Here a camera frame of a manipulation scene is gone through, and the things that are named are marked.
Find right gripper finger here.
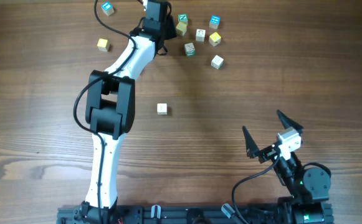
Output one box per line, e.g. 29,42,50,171
242,126,260,158
277,110,304,134

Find white block green edge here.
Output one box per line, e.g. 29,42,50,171
184,43,196,57

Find plain white block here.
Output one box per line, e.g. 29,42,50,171
211,55,224,69
157,103,168,115

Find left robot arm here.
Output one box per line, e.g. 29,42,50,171
73,1,176,223

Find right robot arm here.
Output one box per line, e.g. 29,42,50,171
238,110,334,223

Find yellow block centre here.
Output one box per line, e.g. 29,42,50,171
176,22,187,36

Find yellow block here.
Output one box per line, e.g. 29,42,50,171
176,22,187,36
209,32,222,47
97,39,110,52

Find green letter N block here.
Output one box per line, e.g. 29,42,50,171
178,14,188,25

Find white picture block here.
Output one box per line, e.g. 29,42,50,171
196,29,206,42

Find blue letter block far left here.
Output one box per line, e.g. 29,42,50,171
101,2,114,16

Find blue block top right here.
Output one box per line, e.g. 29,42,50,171
209,15,221,29

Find yellow block right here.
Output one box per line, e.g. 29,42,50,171
209,32,222,47

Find yellow block left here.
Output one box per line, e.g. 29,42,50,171
97,39,110,52

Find left camera cable black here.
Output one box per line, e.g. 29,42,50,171
73,0,137,224

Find camera cable black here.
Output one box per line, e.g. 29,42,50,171
73,0,137,224
231,159,278,223

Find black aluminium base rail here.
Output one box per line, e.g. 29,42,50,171
57,203,335,224

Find right camera cable black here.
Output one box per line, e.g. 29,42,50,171
231,159,278,223

